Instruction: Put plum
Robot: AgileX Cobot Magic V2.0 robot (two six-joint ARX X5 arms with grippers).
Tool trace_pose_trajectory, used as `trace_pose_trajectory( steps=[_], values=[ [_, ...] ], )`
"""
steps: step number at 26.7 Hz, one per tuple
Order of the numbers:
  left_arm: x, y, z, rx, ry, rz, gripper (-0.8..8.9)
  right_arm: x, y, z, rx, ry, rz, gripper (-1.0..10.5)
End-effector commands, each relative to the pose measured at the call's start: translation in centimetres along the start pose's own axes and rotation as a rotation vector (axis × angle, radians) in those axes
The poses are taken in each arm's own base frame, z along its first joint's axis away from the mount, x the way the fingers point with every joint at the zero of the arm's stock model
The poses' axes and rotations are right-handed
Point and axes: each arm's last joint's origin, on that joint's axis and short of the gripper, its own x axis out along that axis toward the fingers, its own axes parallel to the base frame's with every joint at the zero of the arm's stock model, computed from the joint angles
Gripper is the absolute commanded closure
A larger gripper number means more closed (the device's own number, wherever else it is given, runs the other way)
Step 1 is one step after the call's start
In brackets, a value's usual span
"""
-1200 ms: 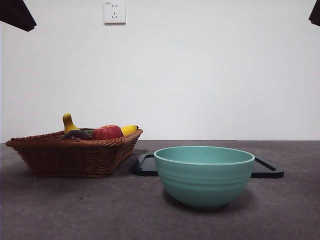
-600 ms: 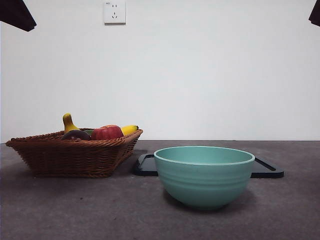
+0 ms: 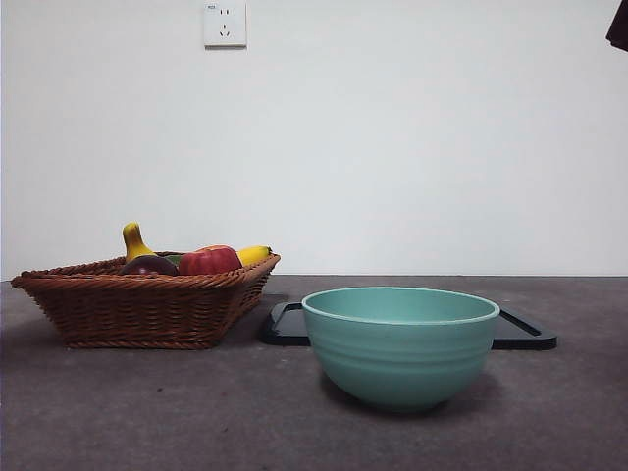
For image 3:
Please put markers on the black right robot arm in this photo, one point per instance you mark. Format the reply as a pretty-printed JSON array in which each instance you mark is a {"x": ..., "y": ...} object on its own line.
[{"x": 619, "y": 24}]

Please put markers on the green vegetable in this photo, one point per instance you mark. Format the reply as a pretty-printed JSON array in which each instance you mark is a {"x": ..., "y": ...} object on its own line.
[{"x": 172, "y": 258}]

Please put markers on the dark red plum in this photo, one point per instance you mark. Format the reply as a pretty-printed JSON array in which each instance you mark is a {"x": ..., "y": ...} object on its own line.
[{"x": 147, "y": 266}]

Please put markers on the red bell pepper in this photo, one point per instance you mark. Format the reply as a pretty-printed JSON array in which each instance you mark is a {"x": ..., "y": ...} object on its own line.
[{"x": 208, "y": 260}]

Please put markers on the teal ribbed bowl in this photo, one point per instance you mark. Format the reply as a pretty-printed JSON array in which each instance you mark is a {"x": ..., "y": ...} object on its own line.
[{"x": 400, "y": 358}]

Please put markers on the yellow banana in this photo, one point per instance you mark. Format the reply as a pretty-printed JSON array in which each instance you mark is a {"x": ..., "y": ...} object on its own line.
[
  {"x": 252, "y": 254},
  {"x": 132, "y": 243}
]

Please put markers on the black rectangular tray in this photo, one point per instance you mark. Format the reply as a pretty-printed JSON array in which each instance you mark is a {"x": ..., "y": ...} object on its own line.
[{"x": 520, "y": 336}]

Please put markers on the brown wicker basket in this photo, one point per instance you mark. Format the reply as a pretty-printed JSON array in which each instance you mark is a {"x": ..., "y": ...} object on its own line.
[{"x": 137, "y": 309}]

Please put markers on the white wall socket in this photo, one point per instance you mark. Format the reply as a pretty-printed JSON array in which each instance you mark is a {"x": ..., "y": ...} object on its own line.
[{"x": 225, "y": 24}]

